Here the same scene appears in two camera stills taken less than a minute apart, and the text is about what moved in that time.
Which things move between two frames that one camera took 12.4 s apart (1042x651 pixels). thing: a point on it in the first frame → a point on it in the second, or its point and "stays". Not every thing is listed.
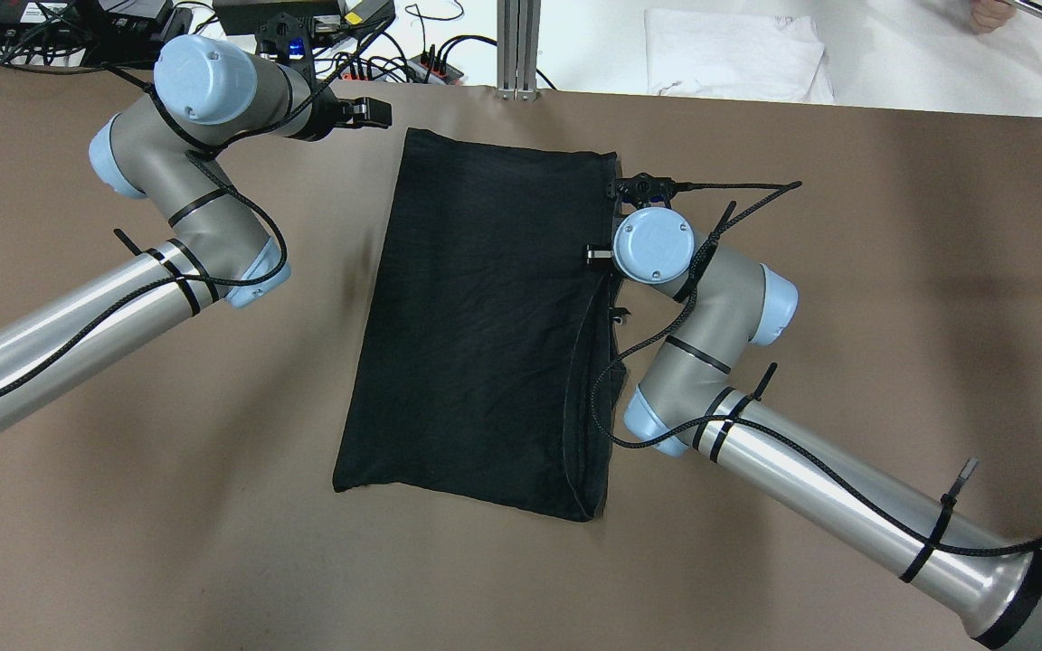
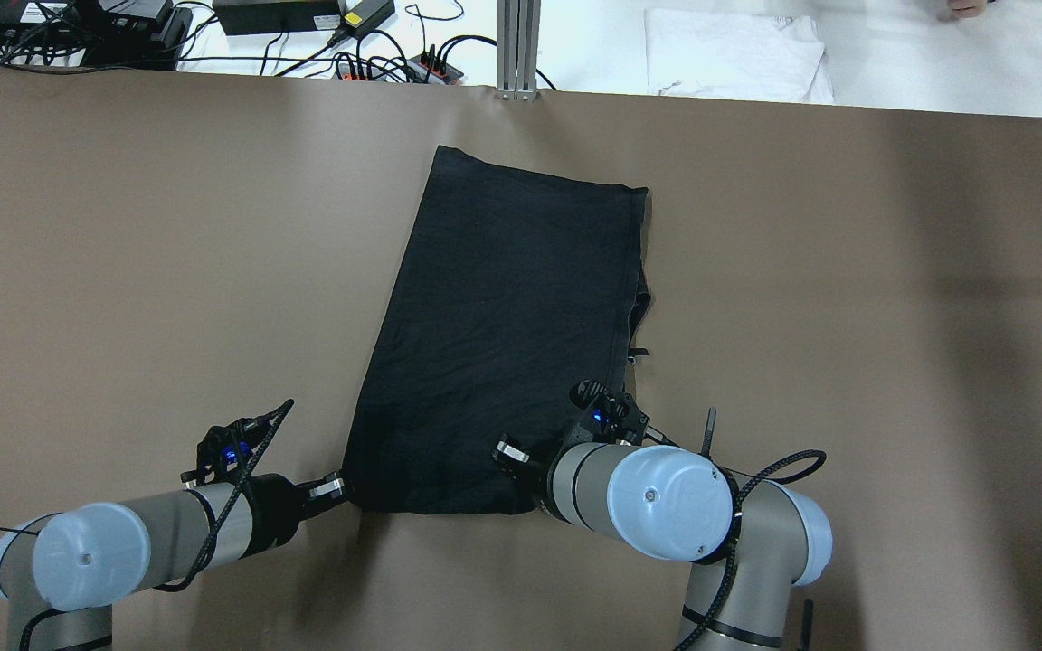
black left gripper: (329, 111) → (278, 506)
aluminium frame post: (517, 45) stays
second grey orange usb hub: (422, 69) stays
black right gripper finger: (599, 256) → (535, 474)
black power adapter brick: (369, 16) stays
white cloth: (732, 54) stays
